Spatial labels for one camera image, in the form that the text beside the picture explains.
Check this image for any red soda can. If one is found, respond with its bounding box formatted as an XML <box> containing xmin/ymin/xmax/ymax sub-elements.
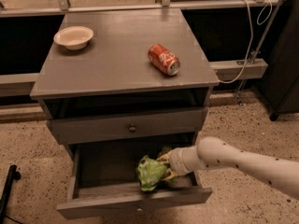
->
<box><xmin>148</xmin><ymin>44</ymin><xmax>180</xmax><ymax>76</ymax></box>

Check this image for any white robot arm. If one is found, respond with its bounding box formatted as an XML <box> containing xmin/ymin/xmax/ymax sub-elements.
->
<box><xmin>157</xmin><ymin>136</ymin><xmax>299</xmax><ymax>200</ymax></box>

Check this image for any grey metal railing frame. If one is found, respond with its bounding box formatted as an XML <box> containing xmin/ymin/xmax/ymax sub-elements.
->
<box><xmin>1</xmin><ymin>0</ymin><xmax>283</xmax><ymax>104</ymax></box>

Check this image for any dark cabinet on right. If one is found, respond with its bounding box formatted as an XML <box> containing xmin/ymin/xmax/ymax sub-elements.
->
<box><xmin>257</xmin><ymin>0</ymin><xmax>299</xmax><ymax>121</ymax></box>

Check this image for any open grey lower drawer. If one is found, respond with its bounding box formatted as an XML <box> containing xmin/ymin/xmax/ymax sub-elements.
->
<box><xmin>57</xmin><ymin>133</ymin><xmax>212</xmax><ymax>219</ymax></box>

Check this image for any grey wooden drawer cabinet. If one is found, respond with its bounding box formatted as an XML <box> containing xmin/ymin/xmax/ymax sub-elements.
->
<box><xmin>29</xmin><ymin>7</ymin><xmax>221</xmax><ymax>161</ymax></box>

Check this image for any white paper bowl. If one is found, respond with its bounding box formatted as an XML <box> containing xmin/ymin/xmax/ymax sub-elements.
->
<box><xmin>53</xmin><ymin>26</ymin><xmax>93</xmax><ymax>50</ymax></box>

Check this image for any green rice chip bag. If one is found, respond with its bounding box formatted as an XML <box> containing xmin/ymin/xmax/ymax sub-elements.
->
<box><xmin>135</xmin><ymin>146</ymin><xmax>177</xmax><ymax>192</ymax></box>

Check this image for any round brass drawer knob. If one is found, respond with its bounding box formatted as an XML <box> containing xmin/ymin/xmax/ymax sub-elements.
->
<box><xmin>128</xmin><ymin>124</ymin><xmax>136</xmax><ymax>133</ymax></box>

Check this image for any closed grey upper drawer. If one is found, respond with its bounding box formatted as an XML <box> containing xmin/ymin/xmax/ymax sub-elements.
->
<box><xmin>50</xmin><ymin>107</ymin><xmax>207</xmax><ymax>145</ymax></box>

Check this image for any white cable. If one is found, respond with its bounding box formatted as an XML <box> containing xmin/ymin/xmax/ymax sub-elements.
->
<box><xmin>216</xmin><ymin>0</ymin><xmax>273</xmax><ymax>85</ymax></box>

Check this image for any black stand foot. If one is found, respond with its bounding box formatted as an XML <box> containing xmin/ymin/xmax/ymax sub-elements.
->
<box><xmin>0</xmin><ymin>165</ymin><xmax>21</xmax><ymax>224</ymax></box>

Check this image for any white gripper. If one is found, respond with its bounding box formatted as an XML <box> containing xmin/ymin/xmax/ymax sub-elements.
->
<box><xmin>156</xmin><ymin>148</ymin><xmax>190</xmax><ymax>181</ymax></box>

